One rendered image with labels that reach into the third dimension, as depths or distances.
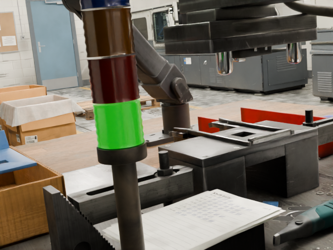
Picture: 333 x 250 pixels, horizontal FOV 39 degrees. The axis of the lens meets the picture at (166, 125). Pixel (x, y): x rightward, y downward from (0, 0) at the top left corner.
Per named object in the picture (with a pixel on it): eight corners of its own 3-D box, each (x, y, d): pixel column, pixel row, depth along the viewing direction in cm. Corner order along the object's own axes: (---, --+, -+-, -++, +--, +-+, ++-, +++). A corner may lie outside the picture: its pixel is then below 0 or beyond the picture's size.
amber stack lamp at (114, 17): (121, 52, 39) (117, 11, 38) (144, 51, 36) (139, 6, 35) (78, 57, 37) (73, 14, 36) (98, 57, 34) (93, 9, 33)
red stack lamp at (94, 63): (126, 94, 40) (121, 54, 39) (149, 97, 37) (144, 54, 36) (84, 101, 38) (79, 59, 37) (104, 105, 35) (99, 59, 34)
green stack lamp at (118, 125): (130, 135, 40) (126, 96, 40) (153, 141, 37) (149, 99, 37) (89, 144, 38) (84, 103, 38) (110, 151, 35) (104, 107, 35)
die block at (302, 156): (269, 172, 75) (266, 126, 74) (319, 186, 67) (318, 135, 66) (163, 206, 65) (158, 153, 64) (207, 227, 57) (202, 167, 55)
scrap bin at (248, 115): (243, 133, 104) (241, 106, 103) (339, 152, 83) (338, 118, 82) (199, 145, 98) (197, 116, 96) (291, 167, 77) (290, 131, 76)
